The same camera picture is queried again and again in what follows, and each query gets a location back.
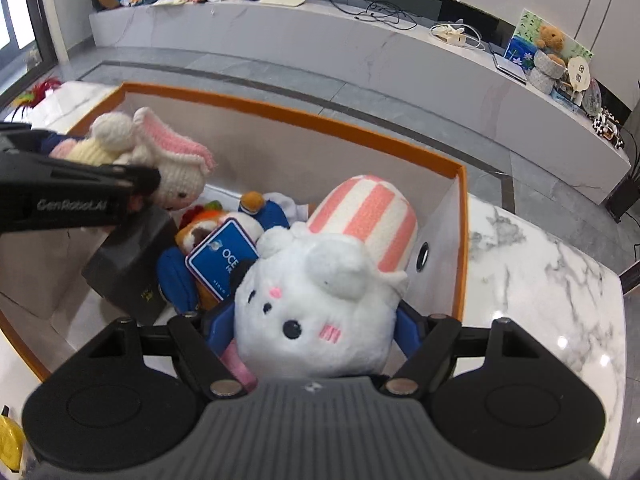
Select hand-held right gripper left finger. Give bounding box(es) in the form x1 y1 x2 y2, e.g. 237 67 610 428
90 305 249 401

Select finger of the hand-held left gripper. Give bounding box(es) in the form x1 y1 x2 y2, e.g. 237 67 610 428
0 122 67 161

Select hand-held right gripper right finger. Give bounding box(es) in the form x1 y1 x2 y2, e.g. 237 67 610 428
382 305 543 396

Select pink leather wallet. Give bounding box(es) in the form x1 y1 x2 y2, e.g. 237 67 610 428
220 340 259 392

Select brown bear plush sailor outfit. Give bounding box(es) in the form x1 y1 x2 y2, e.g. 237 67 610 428
157 191 302 312

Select blue card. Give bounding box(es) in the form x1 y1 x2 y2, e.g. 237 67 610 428
186 218 261 304

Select black box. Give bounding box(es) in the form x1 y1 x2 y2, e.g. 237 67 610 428
81 204 177 327

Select white plush with striped hat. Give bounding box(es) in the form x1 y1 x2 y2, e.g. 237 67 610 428
234 175 419 379

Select crochet bunny doll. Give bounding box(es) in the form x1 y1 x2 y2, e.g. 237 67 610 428
50 106 216 211

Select orange cardboard box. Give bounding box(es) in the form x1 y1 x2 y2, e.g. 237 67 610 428
0 81 468 382

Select red feather decoration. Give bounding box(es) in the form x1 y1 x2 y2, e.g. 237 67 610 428
9 77 64 122

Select grey laptop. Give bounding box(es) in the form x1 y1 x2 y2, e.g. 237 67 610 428
492 52 529 84

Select black white checkered ornament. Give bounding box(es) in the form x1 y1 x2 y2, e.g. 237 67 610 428
590 107 627 150

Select white marble tv cabinet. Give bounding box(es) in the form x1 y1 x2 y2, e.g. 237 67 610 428
90 0 632 207

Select decorative plate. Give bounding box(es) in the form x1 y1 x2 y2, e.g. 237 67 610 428
580 78 604 114

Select white power strip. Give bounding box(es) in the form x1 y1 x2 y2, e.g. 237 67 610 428
430 21 487 52

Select round paper fan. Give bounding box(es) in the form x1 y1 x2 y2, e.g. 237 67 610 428
566 56 592 97

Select flower painting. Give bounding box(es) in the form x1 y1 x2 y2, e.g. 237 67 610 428
504 8 594 69

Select black cables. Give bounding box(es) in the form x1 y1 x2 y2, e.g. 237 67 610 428
329 0 419 32

